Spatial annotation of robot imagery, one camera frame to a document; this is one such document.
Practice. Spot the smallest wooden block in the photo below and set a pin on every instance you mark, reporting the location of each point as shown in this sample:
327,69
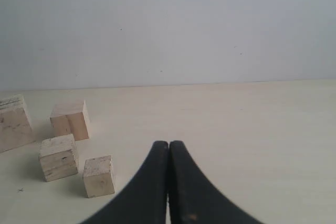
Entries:
98,176

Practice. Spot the second largest wooden block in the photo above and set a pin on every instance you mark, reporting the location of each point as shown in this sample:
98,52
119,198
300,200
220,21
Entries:
71,118

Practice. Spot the medium wooden block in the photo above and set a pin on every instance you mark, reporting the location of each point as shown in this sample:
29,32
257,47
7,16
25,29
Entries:
58,157

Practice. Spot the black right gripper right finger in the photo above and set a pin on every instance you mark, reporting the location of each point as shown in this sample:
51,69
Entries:
193,198

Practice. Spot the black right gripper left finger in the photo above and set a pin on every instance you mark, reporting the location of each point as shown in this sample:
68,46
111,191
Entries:
144,198

